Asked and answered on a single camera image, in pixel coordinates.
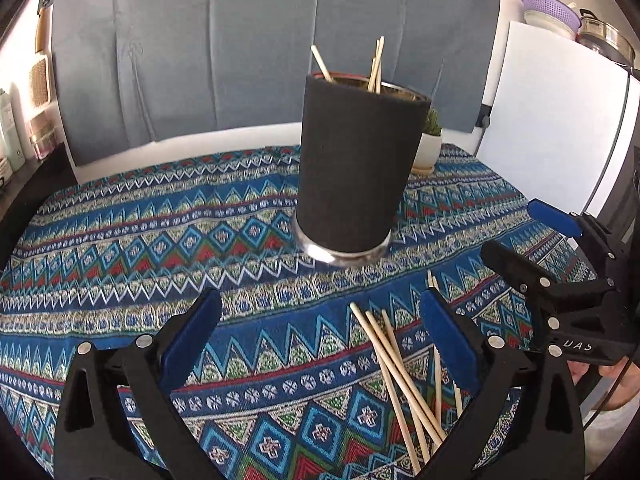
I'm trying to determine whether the right hand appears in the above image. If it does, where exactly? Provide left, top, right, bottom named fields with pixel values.
left=567, top=358, right=639, bottom=415

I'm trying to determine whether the white cloth on lap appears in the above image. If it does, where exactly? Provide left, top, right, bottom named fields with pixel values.
left=585, top=398, right=639, bottom=477

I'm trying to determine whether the white foam board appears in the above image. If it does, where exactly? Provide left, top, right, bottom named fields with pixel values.
left=477, top=22, right=639, bottom=216

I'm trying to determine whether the wooden chopstick on table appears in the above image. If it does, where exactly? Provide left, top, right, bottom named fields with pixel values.
left=426, top=270, right=442, bottom=426
left=366, top=311, right=421, bottom=476
left=380, top=308, right=433, bottom=463
left=454, top=382, right=464, bottom=418
left=349, top=302, right=446, bottom=446

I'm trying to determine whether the small potted cactus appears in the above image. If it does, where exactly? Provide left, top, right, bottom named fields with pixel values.
left=411, top=108, right=442, bottom=176

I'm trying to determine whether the steel pot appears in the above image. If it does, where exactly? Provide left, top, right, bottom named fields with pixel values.
left=577, top=8, right=636, bottom=68

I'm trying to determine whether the patterned blue tablecloth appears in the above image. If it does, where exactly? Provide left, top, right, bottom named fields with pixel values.
left=0, top=143, right=599, bottom=480

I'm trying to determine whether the purple colander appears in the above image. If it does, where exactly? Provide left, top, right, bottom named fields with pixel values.
left=521, top=0, right=582, bottom=41

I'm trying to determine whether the black cylindrical utensil holder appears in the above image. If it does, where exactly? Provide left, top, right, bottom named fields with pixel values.
left=292, top=74, right=432, bottom=266

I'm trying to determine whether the wooden chopstick in holder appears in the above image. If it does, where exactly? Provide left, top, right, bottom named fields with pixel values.
left=310, top=44, right=334, bottom=84
left=368, top=36, right=385, bottom=94
left=367, top=56, right=378, bottom=93

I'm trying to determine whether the pink jar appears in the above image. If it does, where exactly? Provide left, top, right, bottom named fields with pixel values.
left=29, top=112, right=58, bottom=160

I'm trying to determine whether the black cable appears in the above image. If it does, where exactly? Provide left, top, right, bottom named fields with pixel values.
left=581, top=77, right=633, bottom=216

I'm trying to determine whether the wooden brush on wall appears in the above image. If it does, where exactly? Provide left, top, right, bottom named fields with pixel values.
left=28, top=6, right=52, bottom=110

